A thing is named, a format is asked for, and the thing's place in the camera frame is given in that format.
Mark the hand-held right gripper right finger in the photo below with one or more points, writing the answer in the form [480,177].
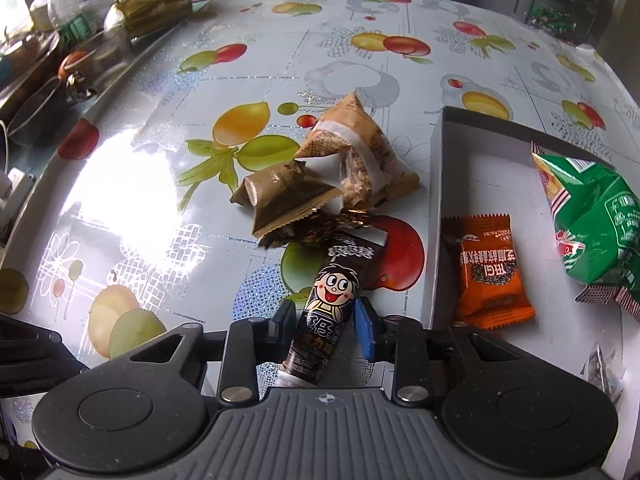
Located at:
[365,332]

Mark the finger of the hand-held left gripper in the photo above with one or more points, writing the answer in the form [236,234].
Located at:
[30,340]
[45,375]

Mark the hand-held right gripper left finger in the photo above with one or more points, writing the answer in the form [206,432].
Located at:
[282,332]

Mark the black cartoon tube packet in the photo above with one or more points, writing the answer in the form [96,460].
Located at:
[325,310]

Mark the orange-red snack packet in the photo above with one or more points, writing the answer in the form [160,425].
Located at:
[487,275]

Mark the gold-brown snack packet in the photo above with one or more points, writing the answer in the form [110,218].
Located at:
[280,195]

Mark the tan peanut snack bag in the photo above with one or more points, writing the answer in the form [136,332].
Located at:
[350,150]

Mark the white cardboard box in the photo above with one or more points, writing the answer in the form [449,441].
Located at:
[480,180]

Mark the green snack bag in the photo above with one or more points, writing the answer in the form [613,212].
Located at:
[600,220]

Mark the dark gold candy wrapper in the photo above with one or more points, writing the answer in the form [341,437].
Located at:
[325,225]

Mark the white power strip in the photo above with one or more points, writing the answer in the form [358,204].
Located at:
[15,182]

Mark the metal keyring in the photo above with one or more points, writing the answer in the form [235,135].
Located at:
[77,87]

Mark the orange fruit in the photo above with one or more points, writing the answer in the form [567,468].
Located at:
[70,65]

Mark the bagged bread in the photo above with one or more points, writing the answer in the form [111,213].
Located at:
[25,60]

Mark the glass cup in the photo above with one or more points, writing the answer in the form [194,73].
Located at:
[107,52]

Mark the fruit-print tablecloth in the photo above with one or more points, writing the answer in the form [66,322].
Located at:
[350,25]

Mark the plastic water bottle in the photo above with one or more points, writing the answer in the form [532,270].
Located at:
[75,25]

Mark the olive tissue pack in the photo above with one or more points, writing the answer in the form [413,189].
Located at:
[155,5]

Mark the green wrapped candies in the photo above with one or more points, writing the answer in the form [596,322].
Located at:
[550,17]

